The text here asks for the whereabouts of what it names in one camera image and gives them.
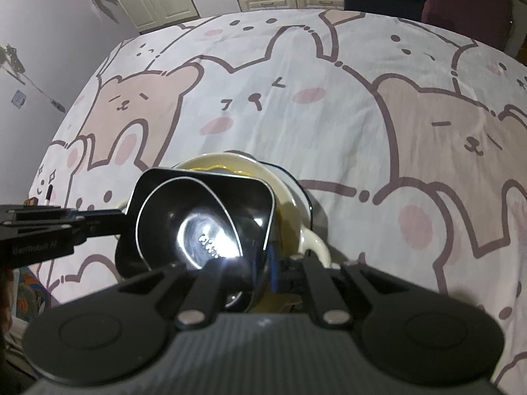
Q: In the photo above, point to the round steel bowl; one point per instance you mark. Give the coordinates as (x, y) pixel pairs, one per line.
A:
(183, 220)

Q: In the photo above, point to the cream two-handled bowl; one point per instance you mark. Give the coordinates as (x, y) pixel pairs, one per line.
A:
(296, 239)

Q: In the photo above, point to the white ginkgo leaf bowl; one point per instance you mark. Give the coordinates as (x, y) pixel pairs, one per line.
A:
(303, 201)

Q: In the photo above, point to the maroon chair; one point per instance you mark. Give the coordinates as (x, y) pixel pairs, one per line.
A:
(487, 21)

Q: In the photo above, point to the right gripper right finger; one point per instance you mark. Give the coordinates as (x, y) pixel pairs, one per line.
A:
(301, 284)

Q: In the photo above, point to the small square steel tray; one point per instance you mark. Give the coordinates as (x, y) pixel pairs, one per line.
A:
(249, 201)

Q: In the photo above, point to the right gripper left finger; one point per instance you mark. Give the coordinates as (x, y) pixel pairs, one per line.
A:
(222, 286)

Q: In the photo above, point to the cartoon bear tablecloth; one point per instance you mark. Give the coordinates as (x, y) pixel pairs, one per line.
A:
(410, 139)

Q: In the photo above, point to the yellow rim floral bowl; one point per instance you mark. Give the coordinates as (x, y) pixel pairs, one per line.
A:
(234, 164)

